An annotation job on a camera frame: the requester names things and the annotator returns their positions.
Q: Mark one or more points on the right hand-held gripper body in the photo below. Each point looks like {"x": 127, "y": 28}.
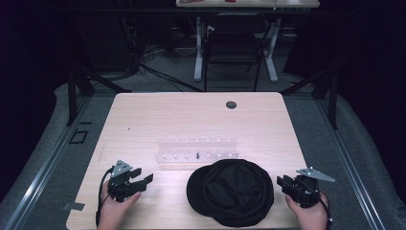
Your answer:
{"x": 304, "y": 191}

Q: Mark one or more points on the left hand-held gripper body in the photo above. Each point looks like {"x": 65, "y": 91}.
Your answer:
{"x": 118, "y": 185}

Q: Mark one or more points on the person's right hand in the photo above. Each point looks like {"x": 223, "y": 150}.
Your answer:
{"x": 309, "y": 217}

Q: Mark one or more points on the person's left hand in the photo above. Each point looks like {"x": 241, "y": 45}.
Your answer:
{"x": 111, "y": 212}

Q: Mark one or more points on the grey tape patch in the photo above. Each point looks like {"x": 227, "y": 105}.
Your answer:
{"x": 73, "y": 206}

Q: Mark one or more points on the black cap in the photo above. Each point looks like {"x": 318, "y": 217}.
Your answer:
{"x": 230, "y": 193}

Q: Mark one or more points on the clear acrylic rack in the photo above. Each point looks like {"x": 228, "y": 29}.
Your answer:
{"x": 197, "y": 150}

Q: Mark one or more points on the black tape square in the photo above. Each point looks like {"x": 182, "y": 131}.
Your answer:
{"x": 71, "y": 137}

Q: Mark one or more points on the short black tape strip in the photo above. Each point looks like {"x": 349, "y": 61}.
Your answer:
{"x": 85, "y": 123}

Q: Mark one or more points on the grey round table grommet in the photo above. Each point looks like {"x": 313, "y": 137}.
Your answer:
{"x": 231, "y": 105}

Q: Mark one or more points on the black metal stand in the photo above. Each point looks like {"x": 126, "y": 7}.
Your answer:
{"x": 330, "y": 96}
{"x": 75, "y": 92}

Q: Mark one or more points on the black folding chair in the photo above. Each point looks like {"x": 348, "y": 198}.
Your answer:
{"x": 232, "y": 44}

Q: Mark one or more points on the white-legged desk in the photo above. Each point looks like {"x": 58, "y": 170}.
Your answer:
{"x": 249, "y": 4}

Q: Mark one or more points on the aluminium floor rail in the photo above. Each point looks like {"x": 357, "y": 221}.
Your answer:
{"x": 41, "y": 179}
{"x": 348, "y": 159}

